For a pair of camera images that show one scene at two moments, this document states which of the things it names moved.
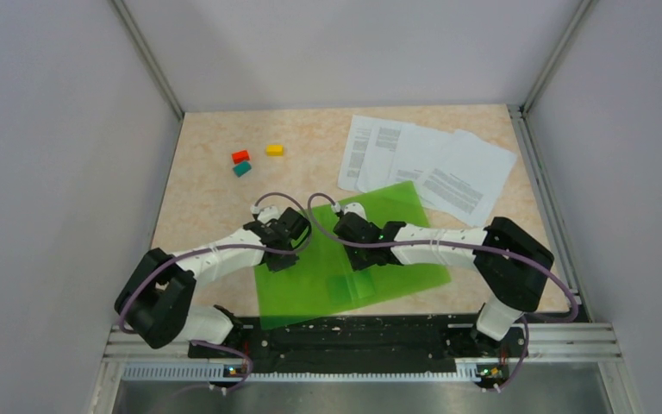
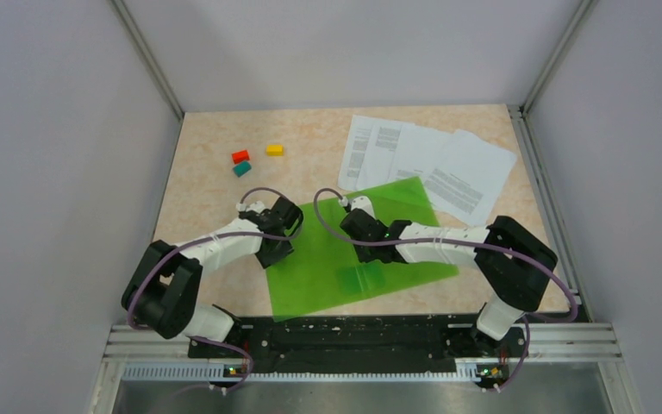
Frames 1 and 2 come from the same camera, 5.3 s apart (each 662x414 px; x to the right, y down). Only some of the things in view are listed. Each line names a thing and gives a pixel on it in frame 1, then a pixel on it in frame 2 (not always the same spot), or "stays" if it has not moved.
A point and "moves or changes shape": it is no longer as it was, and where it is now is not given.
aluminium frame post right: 559,53 stays
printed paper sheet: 465,178 stays
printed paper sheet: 416,149 stays
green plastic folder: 324,286 moves or changes shape
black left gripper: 289,260 -> 267,260
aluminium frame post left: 147,52 stays
